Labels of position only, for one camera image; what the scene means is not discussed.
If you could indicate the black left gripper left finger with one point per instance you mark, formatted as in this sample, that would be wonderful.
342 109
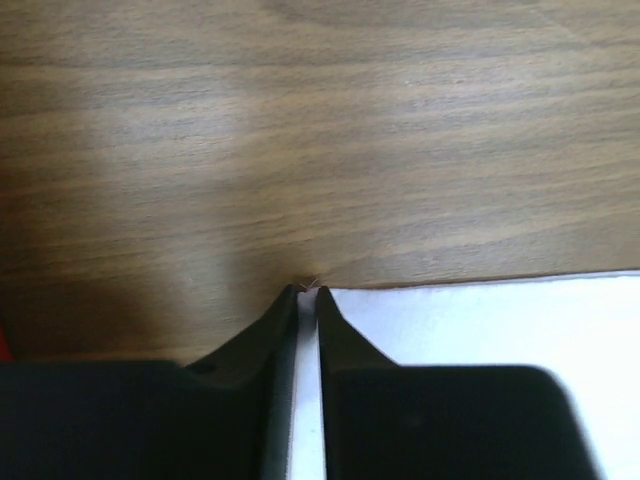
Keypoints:
224 416

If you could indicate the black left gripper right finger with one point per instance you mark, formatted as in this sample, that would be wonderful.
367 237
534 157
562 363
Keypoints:
382 420

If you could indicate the white t shirt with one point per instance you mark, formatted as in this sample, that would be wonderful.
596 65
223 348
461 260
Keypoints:
584 330

